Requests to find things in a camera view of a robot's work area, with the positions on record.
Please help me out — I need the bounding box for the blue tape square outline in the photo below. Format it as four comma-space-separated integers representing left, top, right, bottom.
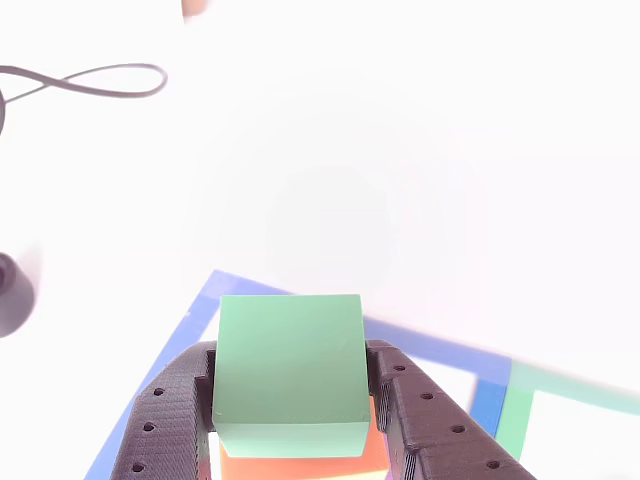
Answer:
82, 268, 514, 480

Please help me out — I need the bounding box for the orange square block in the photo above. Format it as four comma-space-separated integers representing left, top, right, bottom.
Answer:
218, 394, 392, 480

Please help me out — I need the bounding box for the thin dark cable loop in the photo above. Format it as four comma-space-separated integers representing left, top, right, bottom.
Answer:
0, 62, 169, 137

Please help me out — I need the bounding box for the green square block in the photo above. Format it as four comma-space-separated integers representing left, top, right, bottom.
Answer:
211, 293, 373, 459

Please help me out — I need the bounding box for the wooden furniture leg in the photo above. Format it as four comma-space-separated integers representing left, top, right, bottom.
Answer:
180, 0, 214, 24

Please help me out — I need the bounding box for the green tape square outline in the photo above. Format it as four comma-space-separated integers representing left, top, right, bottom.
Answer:
493, 359, 640, 464

